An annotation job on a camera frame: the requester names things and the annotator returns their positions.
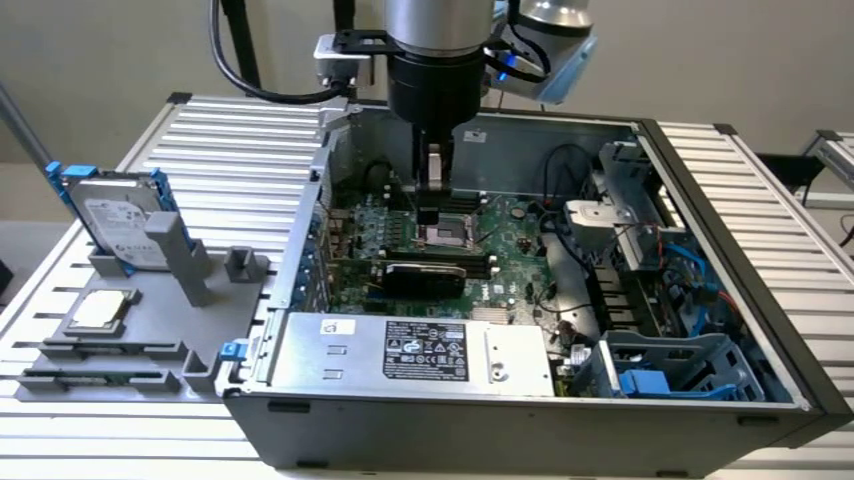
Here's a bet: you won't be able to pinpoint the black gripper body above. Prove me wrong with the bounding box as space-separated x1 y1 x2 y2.
386 48 486 151

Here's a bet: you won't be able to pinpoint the CPU socket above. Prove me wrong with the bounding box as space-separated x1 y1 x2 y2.
410 207 486 252

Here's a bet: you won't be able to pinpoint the black RAM slots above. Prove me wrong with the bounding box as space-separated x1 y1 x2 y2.
385 248 501 281

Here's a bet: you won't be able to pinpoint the green motherboard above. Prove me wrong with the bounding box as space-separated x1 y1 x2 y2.
320 192 582 326

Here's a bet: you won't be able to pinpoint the black graphics card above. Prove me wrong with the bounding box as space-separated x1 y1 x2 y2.
332 257 470 302

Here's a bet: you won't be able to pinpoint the black stand pole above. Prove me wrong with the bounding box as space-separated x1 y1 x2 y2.
221 0 265 97

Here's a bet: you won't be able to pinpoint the silver chipset heat sink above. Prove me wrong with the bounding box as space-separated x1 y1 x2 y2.
469 305 517 325

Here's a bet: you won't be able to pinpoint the grey metal disk bay cage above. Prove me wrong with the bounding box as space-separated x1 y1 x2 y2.
596 140 690 272

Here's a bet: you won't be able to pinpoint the silver power supply unit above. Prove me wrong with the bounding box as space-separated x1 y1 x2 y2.
265 311 561 399

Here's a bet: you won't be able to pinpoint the grey parts rack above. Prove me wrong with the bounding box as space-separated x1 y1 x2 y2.
14 210 277 402

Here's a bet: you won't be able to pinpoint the silver hard disk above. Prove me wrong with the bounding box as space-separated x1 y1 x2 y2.
70 172 169 272

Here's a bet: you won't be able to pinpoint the grey open PC case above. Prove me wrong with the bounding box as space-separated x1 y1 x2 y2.
218 97 854 474

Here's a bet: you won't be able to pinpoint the grey disk bay with blue clip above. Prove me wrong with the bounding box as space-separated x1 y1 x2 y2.
586 328 768 402

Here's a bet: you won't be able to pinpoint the silver CPU chip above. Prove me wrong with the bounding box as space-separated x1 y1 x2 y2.
69 289 130 329

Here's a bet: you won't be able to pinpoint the metal slat side table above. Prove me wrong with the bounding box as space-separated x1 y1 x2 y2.
792 128 854 207

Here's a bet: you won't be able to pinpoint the grey metal pole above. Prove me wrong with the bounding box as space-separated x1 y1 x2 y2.
0 82 54 167

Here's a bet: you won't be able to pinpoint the green RAM stick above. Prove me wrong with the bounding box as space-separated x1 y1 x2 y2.
22 368 170 387

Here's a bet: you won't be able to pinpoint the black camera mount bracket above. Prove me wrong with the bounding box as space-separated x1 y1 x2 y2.
332 28 406 57

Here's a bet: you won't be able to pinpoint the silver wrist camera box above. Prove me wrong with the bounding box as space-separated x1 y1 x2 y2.
312 33 373 87

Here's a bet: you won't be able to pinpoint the black looped wire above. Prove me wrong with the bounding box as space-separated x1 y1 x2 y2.
541 142 597 214

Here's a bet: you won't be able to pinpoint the silver drive bracket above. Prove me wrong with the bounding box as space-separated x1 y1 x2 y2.
562 198 637 237

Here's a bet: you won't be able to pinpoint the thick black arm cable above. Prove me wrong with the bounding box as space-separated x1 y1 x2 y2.
209 0 356 105

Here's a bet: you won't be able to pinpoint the blue data wire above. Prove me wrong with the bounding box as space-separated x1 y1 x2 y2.
657 238 727 321

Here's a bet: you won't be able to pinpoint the red wire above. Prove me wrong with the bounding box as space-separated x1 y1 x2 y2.
653 224 747 326

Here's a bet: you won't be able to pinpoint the blue disk carrier frame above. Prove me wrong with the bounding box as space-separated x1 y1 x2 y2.
45 161 210 275

